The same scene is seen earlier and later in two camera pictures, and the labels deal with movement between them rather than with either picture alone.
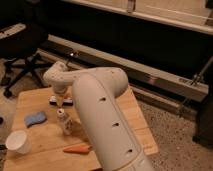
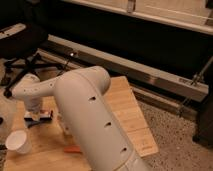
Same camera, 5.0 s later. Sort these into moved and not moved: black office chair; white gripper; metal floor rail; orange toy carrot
Moved: white gripper
Not moved: black office chair; metal floor rail; orange toy carrot
